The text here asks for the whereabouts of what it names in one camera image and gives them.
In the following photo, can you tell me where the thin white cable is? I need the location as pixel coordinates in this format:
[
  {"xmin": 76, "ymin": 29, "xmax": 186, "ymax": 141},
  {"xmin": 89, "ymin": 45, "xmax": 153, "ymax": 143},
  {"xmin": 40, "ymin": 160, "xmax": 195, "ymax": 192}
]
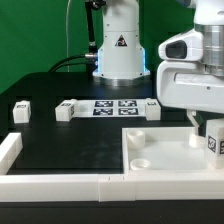
[{"xmin": 65, "ymin": 0, "xmax": 73, "ymax": 73}]

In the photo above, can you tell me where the white square tabletop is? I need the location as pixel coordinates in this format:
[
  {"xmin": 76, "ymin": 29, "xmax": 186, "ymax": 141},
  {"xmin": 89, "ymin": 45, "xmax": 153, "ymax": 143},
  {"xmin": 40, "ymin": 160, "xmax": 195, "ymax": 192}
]
[{"xmin": 122, "ymin": 127, "xmax": 224, "ymax": 176}]

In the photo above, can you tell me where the white U-shaped fence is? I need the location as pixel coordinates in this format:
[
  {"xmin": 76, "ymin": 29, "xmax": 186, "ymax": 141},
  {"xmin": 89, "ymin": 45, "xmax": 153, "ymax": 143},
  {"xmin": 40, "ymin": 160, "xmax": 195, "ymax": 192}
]
[{"xmin": 0, "ymin": 133, "xmax": 224, "ymax": 202}]

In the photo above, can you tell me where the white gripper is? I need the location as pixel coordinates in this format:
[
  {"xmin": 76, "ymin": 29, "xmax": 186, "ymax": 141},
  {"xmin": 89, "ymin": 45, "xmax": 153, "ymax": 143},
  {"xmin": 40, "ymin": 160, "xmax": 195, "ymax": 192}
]
[{"xmin": 157, "ymin": 28, "xmax": 224, "ymax": 135}]

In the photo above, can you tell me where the white marker base plate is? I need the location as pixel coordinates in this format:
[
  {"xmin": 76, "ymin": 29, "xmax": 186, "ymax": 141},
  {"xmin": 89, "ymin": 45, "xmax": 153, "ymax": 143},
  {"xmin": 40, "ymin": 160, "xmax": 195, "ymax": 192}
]
[{"xmin": 73, "ymin": 99, "xmax": 145, "ymax": 117}]

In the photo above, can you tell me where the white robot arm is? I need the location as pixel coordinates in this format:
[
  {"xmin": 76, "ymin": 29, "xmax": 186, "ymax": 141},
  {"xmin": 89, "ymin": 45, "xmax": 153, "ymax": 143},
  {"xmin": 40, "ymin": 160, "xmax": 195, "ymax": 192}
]
[{"xmin": 86, "ymin": 0, "xmax": 224, "ymax": 114}]

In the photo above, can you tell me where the black cable bundle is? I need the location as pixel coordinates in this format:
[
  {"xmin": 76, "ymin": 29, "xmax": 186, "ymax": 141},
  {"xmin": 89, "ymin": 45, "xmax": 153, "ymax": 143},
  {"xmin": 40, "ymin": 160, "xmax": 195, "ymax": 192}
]
[{"xmin": 48, "ymin": 53, "xmax": 98, "ymax": 73}]

